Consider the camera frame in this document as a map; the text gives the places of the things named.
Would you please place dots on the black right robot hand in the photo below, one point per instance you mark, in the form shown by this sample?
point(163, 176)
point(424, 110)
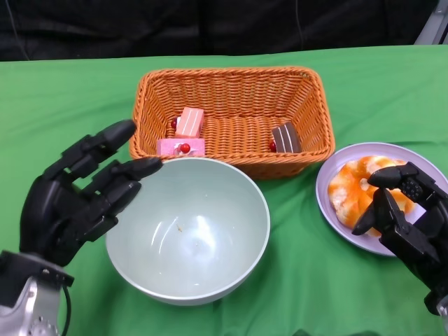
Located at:
point(427, 238)

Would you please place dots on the pale grey bowl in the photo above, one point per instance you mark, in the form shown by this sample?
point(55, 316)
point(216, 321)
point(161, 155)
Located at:
point(189, 227)

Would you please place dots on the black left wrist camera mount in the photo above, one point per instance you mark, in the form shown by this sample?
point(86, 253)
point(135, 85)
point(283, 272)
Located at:
point(21, 269)

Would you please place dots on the magenta striped cake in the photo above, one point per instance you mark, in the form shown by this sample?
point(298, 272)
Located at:
point(166, 147)

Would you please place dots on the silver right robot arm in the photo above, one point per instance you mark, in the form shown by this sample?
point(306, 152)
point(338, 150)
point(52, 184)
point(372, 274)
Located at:
point(444, 309)

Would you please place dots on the oblong twisted bread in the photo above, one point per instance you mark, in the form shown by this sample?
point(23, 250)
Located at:
point(402, 204)

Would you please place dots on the black backdrop cloth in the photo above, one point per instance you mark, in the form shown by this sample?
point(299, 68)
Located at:
point(210, 28)

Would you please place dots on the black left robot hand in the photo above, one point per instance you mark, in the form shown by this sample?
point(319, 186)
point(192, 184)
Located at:
point(56, 210)

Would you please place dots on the grey metal frame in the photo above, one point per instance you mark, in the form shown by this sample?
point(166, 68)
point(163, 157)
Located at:
point(434, 24)

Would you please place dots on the chocolate cake slice with cherry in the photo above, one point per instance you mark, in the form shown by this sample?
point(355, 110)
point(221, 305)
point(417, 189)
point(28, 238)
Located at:
point(287, 138)

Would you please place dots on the pink cake with blueberry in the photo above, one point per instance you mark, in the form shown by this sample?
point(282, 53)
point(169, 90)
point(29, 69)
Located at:
point(190, 122)

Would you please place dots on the white lavender plate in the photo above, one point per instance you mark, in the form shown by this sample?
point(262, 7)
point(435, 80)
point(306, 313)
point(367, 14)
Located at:
point(323, 185)

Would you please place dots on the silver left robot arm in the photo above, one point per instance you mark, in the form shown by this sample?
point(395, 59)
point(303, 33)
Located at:
point(35, 315)

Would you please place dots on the orange wicker basket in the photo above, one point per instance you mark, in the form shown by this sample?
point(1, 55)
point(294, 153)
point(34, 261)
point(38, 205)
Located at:
point(245, 94)

